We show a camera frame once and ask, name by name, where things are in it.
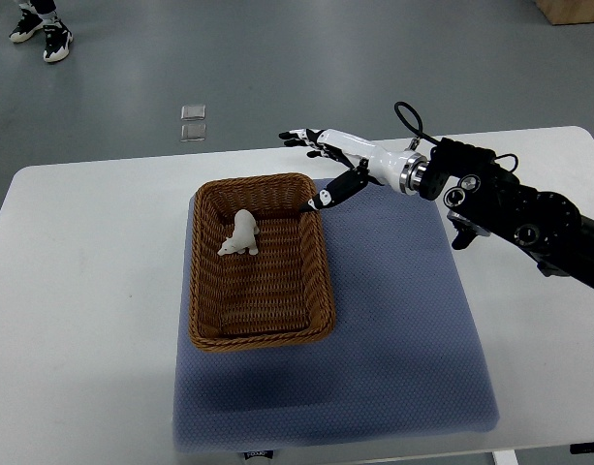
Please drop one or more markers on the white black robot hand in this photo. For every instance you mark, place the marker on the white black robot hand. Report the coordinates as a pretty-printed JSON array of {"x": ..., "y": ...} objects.
[{"x": 366, "y": 162}]

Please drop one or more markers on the white bear figurine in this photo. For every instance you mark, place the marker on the white bear figurine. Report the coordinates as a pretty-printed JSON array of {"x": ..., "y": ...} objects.
[{"x": 244, "y": 236}]

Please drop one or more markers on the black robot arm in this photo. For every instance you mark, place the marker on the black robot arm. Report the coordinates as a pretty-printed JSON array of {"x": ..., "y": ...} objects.
[{"x": 484, "y": 196}]

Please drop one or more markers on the brown wicker basket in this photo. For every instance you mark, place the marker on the brown wicker basket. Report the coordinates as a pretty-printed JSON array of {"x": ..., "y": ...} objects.
[{"x": 281, "y": 296}]

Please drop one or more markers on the blue quilted mat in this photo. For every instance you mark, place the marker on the blue quilted mat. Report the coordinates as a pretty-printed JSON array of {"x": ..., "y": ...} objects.
[{"x": 404, "y": 358}]

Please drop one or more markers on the upper metal floor plate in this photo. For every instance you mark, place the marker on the upper metal floor plate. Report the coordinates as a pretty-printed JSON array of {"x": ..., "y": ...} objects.
[{"x": 193, "y": 112}]

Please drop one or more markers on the wooden box corner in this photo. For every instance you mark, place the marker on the wooden box corner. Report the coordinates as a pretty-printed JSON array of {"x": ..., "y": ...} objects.
[{"x": 567, "y": 12}]

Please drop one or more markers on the black table control panel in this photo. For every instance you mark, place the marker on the black table control panel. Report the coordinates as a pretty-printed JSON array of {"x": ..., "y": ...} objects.
[{"x": 578, "y": 449}]

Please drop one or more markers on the person in dark trousers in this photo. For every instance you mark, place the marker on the person in dark trousers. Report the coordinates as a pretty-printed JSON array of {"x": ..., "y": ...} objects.
[{"x": 42, "y": 15}]

